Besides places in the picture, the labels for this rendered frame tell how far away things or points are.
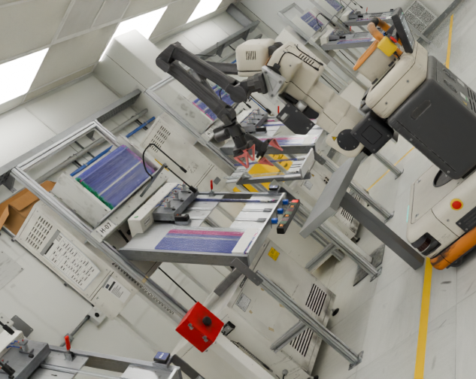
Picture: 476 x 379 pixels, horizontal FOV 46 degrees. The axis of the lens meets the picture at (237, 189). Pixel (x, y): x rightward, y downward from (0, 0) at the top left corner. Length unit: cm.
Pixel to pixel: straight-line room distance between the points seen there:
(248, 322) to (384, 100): 129
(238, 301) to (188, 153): 164
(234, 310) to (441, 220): 110
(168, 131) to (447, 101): 243
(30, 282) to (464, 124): 329
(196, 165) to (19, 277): 156
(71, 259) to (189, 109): 160
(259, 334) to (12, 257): 231
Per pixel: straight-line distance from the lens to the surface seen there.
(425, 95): 238
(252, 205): 318
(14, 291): 445
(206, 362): 320
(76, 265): 322
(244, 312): 294
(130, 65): 652
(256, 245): 279
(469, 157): 246
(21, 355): 235
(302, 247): 432
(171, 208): 317
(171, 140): 429
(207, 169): 427
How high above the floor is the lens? 103
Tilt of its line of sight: 2 degrees down
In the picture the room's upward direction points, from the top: 50 degrees counter-clockwise
